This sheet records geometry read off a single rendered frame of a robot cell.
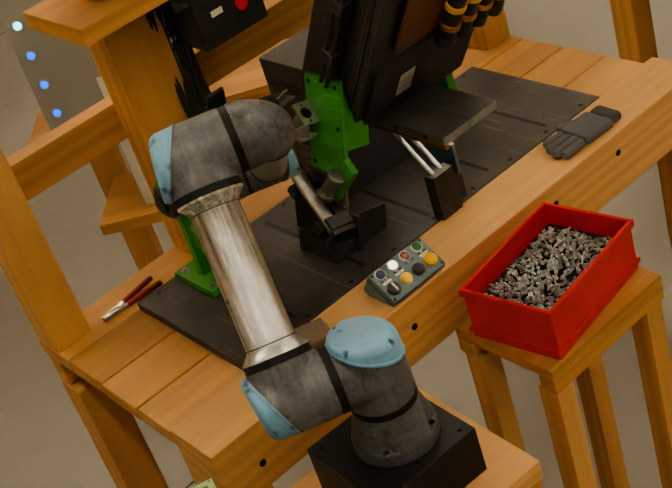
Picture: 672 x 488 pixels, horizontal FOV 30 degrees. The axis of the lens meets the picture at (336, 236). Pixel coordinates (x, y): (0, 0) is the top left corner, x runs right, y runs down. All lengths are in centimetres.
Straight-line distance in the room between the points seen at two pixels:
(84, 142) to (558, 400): 115
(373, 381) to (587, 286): 61
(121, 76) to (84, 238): 239
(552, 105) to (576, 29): 238
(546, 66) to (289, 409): 153
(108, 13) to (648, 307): 122
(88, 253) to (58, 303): 217
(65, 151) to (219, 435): 77
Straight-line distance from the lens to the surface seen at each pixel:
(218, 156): 201
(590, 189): 285
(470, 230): 266
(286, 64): 278
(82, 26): 252
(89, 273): 481
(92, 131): 280
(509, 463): 219
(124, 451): 300
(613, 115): 290
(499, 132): 298
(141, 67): 273
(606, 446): 304
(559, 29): 544
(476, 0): 253
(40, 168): 276
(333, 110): 260
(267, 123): 203
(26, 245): 269
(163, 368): 262
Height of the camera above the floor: 238
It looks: 32 degrees down
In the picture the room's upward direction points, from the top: 19 degrees counter-clockwise
